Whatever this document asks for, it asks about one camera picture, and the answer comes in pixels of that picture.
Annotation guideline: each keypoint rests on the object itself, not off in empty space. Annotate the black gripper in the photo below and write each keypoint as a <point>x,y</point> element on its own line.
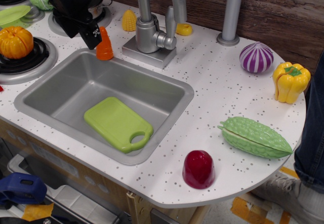
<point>73,16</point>

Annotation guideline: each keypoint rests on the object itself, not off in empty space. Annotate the orange toy carrot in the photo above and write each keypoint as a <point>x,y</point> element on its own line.
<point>104,49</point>

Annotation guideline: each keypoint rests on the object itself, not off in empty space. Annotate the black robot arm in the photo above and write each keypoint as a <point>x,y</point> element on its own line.
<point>74,17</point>

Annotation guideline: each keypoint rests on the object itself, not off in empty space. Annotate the green toy cutting board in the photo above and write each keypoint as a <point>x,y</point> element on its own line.
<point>119,125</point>

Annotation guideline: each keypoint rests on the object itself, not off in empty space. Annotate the silver toy pot with lid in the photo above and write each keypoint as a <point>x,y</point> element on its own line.
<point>96,8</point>

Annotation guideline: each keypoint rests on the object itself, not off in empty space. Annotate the back toy stove burner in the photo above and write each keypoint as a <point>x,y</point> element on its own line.
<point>102,20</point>

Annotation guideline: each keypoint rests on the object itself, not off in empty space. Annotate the toy stove burner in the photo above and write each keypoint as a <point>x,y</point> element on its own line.
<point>39,61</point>
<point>102,20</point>

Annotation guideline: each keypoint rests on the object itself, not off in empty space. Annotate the yellow toy corn cob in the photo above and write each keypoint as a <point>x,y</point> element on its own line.
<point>129,21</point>

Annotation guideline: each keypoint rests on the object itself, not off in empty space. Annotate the grey toy sink basin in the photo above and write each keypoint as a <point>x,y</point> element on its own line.
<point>61,97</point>

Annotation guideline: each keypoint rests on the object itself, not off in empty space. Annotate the front toy stove burner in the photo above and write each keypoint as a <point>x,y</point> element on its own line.
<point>39,61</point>

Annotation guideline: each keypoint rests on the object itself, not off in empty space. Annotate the silver toy faucet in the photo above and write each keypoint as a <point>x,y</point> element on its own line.
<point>150,44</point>

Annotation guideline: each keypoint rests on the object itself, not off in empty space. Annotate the orange toy pumpkin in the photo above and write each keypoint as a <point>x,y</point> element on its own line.
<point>16,42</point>

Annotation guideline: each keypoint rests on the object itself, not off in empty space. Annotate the light green toy plate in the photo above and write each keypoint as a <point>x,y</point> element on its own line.
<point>14,13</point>

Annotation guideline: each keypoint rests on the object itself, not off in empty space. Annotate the small yellow toy piece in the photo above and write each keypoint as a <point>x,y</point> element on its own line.
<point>184,29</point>

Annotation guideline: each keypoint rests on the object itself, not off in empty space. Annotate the grey vertical pole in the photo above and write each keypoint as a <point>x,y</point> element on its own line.
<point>228,36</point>

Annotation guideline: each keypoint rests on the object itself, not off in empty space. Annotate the purple striped toy onion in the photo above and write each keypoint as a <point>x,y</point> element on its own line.
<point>256,58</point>

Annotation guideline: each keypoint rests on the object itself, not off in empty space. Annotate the dark red toy fruit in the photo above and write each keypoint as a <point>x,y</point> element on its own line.
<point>198,169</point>

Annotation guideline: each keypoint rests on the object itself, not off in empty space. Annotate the green toy bitter melon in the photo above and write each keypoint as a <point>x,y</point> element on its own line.
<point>254,138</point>

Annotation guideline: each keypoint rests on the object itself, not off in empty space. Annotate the yellow toy bell pepper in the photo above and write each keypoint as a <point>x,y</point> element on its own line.
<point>290,80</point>

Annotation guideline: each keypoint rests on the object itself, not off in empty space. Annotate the grey sneaker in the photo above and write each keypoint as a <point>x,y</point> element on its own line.
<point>302,202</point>

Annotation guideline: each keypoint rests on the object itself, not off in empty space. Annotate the person leg in jeans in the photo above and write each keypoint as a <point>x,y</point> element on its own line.
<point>309,154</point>

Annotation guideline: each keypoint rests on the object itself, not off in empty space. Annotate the blue clamp handle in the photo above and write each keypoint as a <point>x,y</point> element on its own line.
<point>22,188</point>

